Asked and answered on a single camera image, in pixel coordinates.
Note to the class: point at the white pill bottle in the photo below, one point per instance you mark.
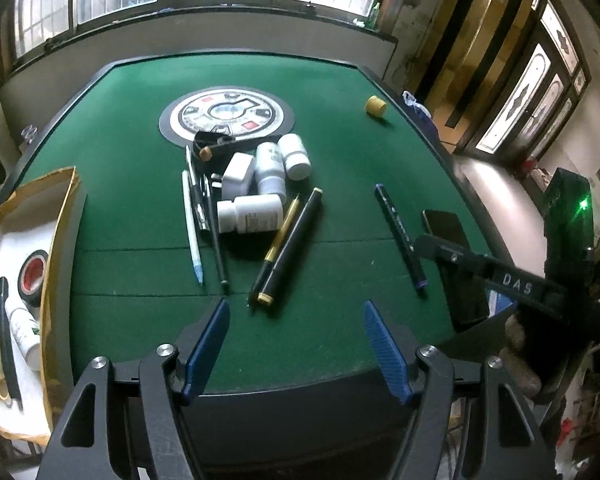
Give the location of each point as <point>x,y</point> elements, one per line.
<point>296,156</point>
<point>270,169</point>
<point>250,214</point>

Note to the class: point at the black smartphone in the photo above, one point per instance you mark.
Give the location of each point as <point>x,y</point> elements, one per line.
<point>445,225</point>

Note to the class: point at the slim gold and black pen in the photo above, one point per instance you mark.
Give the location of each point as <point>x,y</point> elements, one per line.
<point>276,247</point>

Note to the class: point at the black pen in box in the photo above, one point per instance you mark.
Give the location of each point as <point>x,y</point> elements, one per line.
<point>7,340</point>

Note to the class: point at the white plastic bag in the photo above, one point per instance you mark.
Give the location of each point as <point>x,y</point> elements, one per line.
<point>416,105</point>

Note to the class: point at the thin black pen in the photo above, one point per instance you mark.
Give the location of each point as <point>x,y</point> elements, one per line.
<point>216,240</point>

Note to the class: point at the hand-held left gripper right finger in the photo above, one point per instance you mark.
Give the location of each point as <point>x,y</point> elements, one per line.
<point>385,355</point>

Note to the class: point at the round printed table dial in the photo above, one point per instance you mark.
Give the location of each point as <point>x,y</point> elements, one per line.
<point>227,112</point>

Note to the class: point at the glass panel door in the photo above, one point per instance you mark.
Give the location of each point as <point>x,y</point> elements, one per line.
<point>535,85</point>

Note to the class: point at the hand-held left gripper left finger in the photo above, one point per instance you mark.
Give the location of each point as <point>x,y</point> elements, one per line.
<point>207,350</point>

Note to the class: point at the black and silver pen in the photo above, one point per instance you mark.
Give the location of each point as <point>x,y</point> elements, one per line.
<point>198,195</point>

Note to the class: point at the yellow bottle cap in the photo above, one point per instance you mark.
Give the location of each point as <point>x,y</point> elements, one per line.
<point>375,106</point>

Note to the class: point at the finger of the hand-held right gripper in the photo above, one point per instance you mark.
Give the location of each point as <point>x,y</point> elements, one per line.
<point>500,275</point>

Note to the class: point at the white pen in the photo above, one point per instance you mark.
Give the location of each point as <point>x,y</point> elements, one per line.
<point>192,230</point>

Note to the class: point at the black tape roll red core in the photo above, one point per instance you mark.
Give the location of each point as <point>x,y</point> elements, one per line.
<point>32,277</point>

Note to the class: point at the thick black pen gold trim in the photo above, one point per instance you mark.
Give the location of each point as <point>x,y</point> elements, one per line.
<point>292,245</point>

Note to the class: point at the green bottle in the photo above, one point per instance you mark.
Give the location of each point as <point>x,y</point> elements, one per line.
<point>376,16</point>

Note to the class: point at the cardboard box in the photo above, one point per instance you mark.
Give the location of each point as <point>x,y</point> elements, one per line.
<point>55,240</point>

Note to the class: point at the black clip with cork piece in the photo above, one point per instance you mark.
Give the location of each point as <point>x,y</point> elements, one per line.
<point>211,142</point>

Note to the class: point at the small white green-label bottle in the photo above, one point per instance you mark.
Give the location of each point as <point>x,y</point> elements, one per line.
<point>25,337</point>

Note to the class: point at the dark blue marker pen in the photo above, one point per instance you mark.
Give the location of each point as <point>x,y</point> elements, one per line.
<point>400,235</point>

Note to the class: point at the person's right hand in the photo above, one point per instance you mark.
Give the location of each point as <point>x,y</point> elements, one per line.
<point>520,355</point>

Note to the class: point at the clear glass holder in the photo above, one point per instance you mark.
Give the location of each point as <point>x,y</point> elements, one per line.
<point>28,132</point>

